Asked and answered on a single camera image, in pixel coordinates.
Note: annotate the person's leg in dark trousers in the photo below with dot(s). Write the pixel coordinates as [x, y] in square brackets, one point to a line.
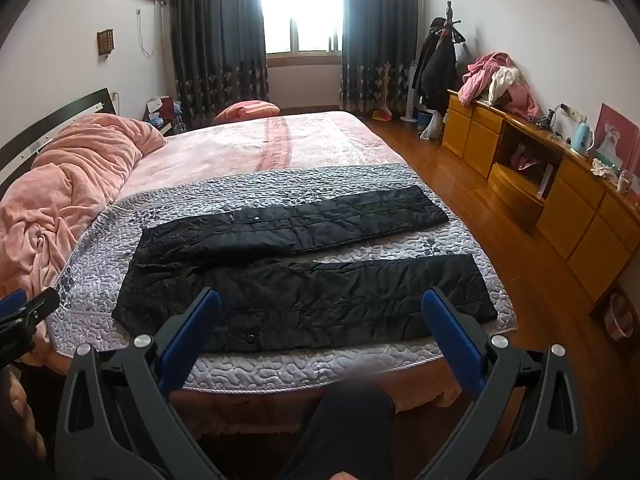
[345, 430]

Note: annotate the yellow wooden dresser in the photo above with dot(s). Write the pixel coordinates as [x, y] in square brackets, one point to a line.
[575, 210]

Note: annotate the grey quilted bedspread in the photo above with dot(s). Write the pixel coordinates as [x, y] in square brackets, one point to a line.
[250, 375]

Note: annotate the pink fleece duvet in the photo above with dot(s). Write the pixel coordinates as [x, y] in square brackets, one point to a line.
[65, 185]

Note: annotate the white wall power strip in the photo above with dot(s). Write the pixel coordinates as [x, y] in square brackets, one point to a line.
[575, 111]

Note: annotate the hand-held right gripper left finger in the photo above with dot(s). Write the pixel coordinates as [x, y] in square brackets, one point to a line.
[190, 335]

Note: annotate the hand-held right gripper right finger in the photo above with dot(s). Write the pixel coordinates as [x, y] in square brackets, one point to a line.
[450, 335]

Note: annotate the dark wooden headboard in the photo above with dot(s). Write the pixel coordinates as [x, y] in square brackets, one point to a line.
[75, 110]

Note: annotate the pile of pink clothes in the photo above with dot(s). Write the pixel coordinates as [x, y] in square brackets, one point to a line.
[482, 77]

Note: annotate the wooden coat rack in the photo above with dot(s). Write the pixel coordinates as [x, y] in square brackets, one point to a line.
[450, 15]

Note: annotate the white tower fan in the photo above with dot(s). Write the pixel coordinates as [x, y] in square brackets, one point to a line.
[412, 90]

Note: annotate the white crumpled tissue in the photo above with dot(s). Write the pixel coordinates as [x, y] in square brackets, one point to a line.
[602, 167]

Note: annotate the bright window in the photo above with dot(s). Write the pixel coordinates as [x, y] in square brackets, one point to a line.
[300, 5]

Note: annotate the dark patterned curtain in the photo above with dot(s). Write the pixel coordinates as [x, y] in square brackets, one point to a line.
[215, 35]
[380, 35]

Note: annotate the white plastic bag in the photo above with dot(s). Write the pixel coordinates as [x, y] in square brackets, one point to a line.
[432, 127]

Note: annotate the cluttered nightstand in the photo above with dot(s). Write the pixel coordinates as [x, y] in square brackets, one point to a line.
[162, 112]

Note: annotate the broom with dustpan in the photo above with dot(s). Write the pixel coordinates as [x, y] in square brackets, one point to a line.
[385, 110]

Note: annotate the small wooden wall ornament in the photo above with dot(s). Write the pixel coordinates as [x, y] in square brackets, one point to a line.
[105, 41]

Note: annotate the black quilted pants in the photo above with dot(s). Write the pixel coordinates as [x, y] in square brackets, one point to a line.
[300, 300]

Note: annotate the pink photo board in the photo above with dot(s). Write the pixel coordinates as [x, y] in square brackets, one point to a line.
[617, 132]

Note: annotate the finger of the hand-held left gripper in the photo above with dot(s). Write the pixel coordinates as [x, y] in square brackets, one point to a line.
[37, 305]

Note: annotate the light blue electric kettle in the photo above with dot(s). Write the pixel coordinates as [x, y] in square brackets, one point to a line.
[581, 137]

